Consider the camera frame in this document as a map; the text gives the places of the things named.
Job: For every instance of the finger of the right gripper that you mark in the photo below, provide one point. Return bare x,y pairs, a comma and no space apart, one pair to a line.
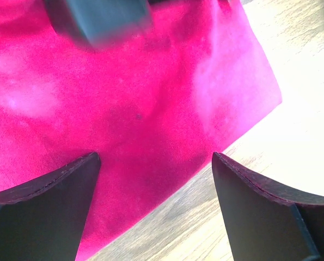
91,23

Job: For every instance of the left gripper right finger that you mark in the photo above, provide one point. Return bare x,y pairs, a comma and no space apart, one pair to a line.
265,219

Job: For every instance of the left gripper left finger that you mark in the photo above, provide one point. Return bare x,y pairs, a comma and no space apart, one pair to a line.
44,218

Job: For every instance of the pink t shirt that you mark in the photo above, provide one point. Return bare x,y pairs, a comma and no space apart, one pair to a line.
155,106

